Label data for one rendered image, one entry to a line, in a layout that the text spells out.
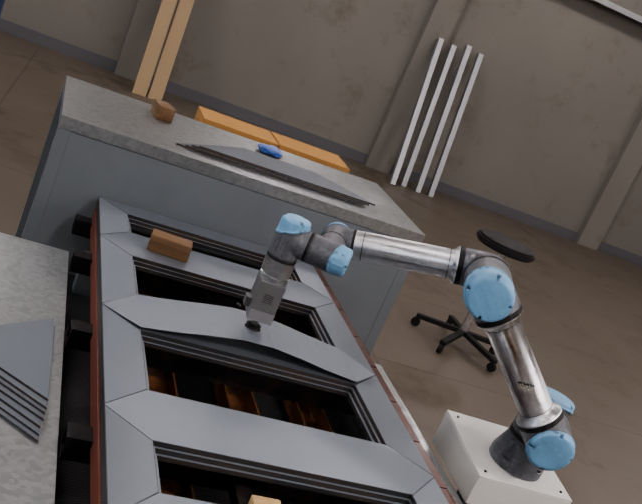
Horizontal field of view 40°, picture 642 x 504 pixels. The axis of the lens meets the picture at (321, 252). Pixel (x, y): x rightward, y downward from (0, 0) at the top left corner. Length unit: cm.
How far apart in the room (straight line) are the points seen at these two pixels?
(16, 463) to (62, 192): 136
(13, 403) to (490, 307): 105
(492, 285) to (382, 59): 807
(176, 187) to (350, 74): 718
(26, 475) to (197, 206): 146
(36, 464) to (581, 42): 965
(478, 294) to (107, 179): 133
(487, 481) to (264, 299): 73
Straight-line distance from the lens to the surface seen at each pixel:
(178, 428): 176
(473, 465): 236
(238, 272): 266
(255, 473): 177
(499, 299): 207
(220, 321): 219
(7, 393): 185
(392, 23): 1000
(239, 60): 976
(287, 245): 210
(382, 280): 318
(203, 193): 292
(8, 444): 175
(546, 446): 223
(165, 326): 211
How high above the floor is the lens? 172
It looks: 16 degrees down
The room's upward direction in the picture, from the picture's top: 23 degrees clockwise
